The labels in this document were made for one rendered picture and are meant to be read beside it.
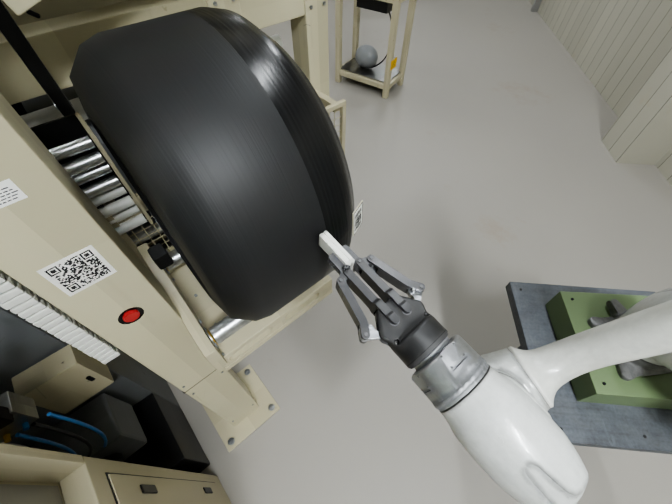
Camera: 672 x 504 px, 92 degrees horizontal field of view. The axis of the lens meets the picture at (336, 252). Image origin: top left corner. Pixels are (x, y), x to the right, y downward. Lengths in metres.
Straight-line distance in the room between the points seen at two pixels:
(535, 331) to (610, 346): 0.68
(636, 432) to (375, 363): 0.98
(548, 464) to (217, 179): 0.50
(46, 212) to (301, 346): 1.39
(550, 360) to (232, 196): 0.53
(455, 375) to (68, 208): 0.56
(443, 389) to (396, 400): 1.26
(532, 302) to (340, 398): 0.94
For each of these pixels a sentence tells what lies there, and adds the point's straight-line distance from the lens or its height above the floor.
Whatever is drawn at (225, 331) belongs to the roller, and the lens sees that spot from 0.84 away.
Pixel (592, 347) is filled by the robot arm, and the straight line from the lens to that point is 0.61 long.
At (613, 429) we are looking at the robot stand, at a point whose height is 0.65.
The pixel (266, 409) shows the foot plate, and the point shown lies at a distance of 1.70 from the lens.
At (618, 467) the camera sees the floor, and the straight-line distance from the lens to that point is 2.04.
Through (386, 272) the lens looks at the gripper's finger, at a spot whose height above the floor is 1.24.
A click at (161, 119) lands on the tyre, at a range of 0.48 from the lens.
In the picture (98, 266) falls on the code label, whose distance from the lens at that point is 0.66.
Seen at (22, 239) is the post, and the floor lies 1.31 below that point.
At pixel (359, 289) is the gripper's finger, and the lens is 0.48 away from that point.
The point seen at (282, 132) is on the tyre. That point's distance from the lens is 0.49.
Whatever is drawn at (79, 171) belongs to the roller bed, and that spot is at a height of 1.14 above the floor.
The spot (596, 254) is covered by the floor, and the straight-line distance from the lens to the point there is 2.61.
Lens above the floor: 1.65
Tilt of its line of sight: 54 degrees down
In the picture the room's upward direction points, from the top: straight up
